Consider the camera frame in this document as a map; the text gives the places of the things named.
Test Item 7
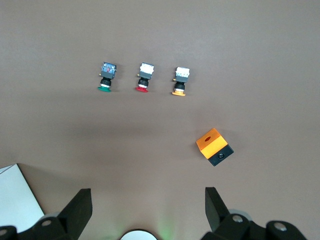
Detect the green push button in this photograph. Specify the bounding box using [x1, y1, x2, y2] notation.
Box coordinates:
[96, 61, 118, 93]

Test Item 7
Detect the red push button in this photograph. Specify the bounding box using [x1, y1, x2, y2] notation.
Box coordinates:
[134, 62, 155, 94]

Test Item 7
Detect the white drawer cabinet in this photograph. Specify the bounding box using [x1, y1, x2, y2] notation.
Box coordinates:
[0, 163, 46, 233]

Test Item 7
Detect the yellow push button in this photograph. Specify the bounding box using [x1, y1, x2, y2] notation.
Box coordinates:
[171, 66, 191, 97]

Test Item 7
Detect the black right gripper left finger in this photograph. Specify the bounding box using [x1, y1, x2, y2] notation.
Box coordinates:
[57, 188, 94, 240]

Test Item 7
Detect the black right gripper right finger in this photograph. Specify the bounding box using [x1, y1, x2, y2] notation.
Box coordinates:
[204, 186, 231, 233]

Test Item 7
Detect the orange and black button box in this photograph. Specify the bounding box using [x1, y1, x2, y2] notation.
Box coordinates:
[195, 127, 235, 168]

